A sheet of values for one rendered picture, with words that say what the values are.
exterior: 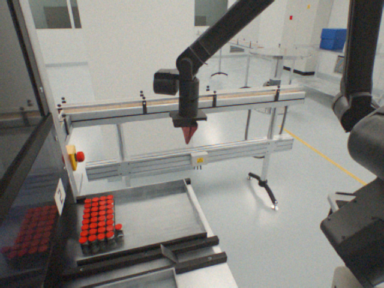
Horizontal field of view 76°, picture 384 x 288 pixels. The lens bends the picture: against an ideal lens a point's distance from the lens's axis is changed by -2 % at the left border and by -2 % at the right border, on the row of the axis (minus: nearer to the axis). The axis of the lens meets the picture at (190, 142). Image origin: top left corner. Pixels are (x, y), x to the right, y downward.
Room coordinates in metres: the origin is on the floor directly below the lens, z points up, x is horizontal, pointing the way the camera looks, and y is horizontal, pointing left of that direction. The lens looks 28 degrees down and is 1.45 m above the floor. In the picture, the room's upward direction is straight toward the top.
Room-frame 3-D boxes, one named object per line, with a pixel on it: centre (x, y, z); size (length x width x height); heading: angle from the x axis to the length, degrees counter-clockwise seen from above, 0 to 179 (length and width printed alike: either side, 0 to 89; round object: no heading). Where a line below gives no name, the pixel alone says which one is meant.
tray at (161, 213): (0.57, 0.15, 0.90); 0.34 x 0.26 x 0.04; 106
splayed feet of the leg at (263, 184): (1.79, -0.64, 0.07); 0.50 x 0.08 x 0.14; 16
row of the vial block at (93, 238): (0.54, 0.28, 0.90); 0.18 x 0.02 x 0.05; 16
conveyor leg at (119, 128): (1.47, 0.46, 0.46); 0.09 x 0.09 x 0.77; 16
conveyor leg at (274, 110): (1.79, -0.64, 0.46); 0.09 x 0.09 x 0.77; 16
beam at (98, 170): (1.63, -0.07, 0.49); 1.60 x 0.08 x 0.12; 106
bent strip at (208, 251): (0.44, 0.00, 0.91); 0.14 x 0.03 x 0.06; 106
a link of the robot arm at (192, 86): (0.69, 0.01, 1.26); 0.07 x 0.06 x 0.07; 76
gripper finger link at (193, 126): (0.69, 0.02, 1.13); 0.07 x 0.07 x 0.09; 15
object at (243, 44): (6.26, -0.72, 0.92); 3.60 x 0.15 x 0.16; 16
